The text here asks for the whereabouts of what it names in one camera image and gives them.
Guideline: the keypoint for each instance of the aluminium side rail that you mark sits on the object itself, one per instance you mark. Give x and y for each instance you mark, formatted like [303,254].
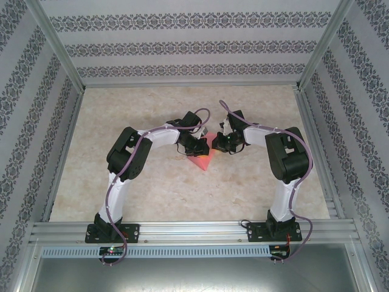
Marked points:
[72,121]
[309,121]

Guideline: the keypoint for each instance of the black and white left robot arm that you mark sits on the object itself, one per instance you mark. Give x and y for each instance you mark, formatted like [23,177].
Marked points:
[127,158]

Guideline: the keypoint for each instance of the aluminium frame post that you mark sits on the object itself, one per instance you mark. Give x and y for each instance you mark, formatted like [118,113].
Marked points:
[55,39]
[325,39]

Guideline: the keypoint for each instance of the grey metal sheet panel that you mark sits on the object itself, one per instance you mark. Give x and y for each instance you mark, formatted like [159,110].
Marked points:
[194,276]

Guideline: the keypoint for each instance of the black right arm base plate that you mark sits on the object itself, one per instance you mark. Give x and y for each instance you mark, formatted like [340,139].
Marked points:
[253,232]

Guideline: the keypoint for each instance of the aluminium frame beam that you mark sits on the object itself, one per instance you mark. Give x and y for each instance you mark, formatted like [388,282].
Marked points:
[25,267]
[363,267]

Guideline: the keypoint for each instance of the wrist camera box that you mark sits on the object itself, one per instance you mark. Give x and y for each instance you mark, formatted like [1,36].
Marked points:
[225,124]
[203,133]

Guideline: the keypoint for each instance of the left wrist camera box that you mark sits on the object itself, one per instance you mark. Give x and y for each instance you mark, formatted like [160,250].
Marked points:
[203,133]

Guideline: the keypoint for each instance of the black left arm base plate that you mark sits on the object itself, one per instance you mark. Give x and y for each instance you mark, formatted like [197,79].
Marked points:
[133,232]

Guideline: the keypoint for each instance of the small circuit board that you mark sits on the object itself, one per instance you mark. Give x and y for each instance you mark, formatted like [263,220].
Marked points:
[111,251]
[279,254]

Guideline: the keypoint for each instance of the pink paper sheet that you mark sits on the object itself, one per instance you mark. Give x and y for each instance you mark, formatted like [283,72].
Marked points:
[204,163]

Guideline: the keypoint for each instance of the aluminium back frame bar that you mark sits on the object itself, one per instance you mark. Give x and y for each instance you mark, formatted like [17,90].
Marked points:
[188,85]

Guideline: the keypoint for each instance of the aluminium mounting rail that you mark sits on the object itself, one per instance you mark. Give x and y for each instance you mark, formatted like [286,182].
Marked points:
[194,232]

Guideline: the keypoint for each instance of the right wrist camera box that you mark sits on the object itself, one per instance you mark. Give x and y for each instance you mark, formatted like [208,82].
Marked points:
[225,124]

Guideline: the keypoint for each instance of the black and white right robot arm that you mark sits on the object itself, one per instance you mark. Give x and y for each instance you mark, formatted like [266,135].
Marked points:
[291,161]

